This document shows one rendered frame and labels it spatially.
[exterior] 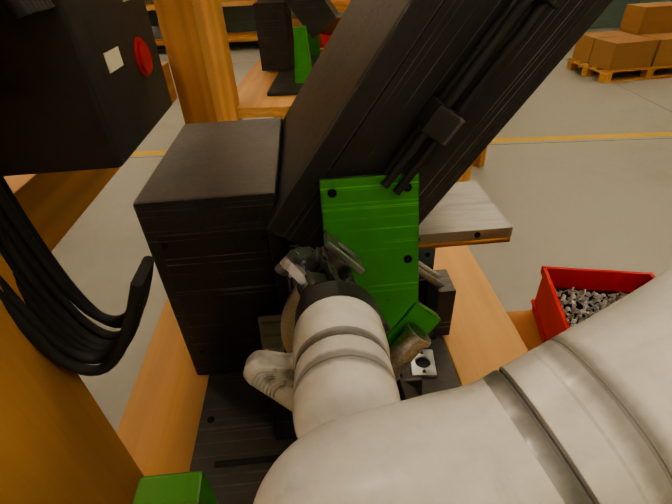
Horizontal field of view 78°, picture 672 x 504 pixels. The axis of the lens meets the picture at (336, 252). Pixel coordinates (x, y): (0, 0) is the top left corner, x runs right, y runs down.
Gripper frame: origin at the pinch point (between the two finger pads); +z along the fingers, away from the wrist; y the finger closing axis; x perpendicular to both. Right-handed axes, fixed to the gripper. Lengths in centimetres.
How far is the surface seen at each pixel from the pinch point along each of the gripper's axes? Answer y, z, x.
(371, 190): 2.1, 3.0, -9.4
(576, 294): -53, 32, -20
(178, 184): 19.7, 12.1, 7.7
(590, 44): -214, 528, -293
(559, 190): -163, 244, -82
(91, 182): 30.8, 22.0, 19.8
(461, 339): -33.6, 19.6, 0.9
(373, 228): -1.3, 2.9, -6.3
